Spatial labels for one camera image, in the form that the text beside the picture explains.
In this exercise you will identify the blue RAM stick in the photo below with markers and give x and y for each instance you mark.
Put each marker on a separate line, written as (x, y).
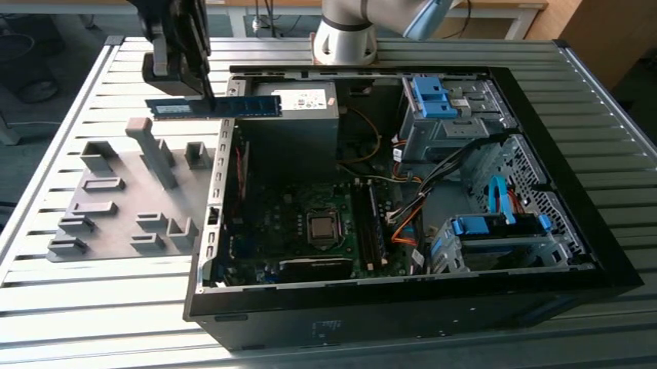
(246, 105)

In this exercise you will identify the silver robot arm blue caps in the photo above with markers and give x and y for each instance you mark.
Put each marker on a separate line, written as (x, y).
(343, 42)

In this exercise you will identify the black RAM slot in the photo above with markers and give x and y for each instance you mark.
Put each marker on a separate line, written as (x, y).
(362, 230)

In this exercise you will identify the dark wheeled cart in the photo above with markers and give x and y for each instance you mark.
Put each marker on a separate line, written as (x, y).
(31, 57)

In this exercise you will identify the grey power supply unit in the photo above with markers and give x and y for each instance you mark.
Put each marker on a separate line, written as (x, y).
(287, 142)

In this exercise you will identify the grey parts rack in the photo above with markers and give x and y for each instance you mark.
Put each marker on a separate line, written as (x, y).
(128, 184)

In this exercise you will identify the empty blue disk carrier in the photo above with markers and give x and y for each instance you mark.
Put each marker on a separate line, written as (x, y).
(431, 100)

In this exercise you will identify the green motherboard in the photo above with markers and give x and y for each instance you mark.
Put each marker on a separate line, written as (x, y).
(276, 227)

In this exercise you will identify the silver CPU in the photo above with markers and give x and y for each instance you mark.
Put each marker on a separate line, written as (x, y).
(322, 227)

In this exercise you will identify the large grey metal drive cage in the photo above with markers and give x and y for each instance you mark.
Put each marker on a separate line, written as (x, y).
(446, 134)

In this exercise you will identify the CPU socket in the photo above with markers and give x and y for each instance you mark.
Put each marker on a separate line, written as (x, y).
(323, 242)

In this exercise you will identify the black graphics card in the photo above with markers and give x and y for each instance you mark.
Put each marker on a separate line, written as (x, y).
(312, 270)

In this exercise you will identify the hard disk in blue carrier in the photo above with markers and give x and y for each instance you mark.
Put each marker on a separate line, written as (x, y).
(477, 225)

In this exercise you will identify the black open PC case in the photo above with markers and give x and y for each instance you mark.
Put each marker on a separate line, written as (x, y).
(359, 319)

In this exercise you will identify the small grey metal disk bay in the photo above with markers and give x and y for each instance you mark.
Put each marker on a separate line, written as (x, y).
(513, 243)

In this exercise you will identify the brown wooden cabinet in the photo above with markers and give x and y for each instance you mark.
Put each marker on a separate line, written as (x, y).
(615, 38)

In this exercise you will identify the short white frame wooden desk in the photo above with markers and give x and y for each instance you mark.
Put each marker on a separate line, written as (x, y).
(513, 5)

